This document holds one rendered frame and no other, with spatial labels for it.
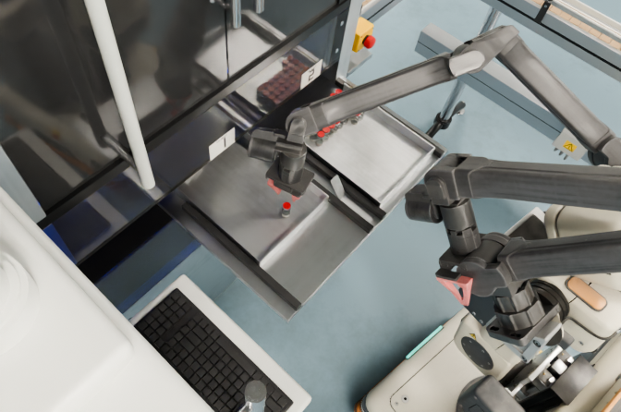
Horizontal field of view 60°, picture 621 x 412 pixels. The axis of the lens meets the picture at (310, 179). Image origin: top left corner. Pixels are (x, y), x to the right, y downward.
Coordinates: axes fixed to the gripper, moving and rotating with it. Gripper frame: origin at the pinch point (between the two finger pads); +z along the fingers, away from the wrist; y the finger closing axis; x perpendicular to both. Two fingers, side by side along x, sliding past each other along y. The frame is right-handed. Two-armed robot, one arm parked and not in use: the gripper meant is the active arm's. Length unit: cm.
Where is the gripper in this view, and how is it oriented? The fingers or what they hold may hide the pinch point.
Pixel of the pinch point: (286, 194)
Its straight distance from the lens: 135.2
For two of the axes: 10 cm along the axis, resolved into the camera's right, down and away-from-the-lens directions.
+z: -1.1, 5.5, 8.3
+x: -4.4, 7.2, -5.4
